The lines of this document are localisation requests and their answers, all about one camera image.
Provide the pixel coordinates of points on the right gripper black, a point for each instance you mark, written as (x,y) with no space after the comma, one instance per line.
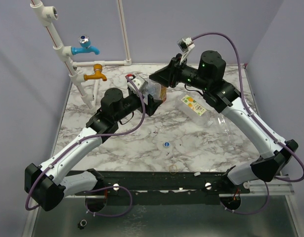
(173,73)

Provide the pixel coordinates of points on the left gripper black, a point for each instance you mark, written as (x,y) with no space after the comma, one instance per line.
(152,105)

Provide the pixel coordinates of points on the golden energy drink bottle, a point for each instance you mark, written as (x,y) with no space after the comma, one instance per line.
(163,93)

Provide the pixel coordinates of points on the clear plastic bottle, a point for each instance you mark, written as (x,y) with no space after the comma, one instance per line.
(225,131)
(152,88)

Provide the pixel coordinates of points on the orange label clear bottle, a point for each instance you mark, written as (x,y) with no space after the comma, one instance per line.
(193,110)

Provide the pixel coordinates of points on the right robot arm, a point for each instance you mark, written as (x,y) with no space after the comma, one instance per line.
(275,151)

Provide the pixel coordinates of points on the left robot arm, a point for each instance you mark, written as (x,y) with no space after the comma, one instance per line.
(48,183)

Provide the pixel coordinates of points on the orange faucet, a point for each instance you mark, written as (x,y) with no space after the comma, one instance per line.
(97,68)

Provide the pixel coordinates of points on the blue faucet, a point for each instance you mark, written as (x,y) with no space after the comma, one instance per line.
(86,46)

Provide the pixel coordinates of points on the small black white knob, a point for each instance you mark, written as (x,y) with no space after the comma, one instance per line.
(82,224)

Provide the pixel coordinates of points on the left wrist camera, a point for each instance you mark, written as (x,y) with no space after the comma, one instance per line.
(138,81)

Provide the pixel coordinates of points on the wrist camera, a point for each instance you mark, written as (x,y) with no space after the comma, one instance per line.
(186,45)
(138,81)

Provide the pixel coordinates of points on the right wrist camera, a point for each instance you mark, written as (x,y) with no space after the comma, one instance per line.
(186,45)

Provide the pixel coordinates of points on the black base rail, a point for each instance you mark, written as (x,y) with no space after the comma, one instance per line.
(162,188)

